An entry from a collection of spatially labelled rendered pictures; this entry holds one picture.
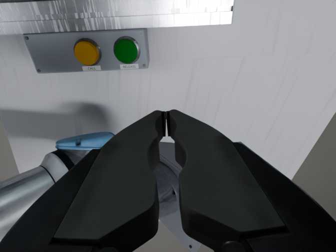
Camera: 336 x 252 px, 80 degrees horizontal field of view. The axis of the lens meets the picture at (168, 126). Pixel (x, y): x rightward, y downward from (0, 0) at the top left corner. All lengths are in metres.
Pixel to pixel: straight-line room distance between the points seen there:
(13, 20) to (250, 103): 0.53
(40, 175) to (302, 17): 0.59
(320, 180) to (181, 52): 2.19
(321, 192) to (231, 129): 2.11
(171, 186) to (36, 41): 0.41
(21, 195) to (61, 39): 0.26
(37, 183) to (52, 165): 0.04
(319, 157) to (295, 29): 1.79
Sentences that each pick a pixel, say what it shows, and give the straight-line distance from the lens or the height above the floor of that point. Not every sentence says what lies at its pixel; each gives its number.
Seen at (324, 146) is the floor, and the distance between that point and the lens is 2.20.
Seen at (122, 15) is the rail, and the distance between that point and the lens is 0.39.
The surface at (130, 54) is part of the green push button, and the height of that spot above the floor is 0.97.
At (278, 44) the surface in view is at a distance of 0.55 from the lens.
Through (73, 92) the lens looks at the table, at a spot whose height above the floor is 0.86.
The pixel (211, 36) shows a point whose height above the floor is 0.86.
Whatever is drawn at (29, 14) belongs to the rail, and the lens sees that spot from 0.44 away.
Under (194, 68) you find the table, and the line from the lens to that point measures 0.51.
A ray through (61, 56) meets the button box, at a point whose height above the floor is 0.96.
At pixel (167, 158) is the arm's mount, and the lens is 0.54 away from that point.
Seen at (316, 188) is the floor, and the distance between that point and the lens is 2.57.
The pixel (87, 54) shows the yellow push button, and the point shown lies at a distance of 0.40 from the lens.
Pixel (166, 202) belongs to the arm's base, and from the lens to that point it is 0.52.
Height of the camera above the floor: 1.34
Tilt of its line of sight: 58 degrees down
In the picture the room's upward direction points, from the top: 177 degrees clockwise
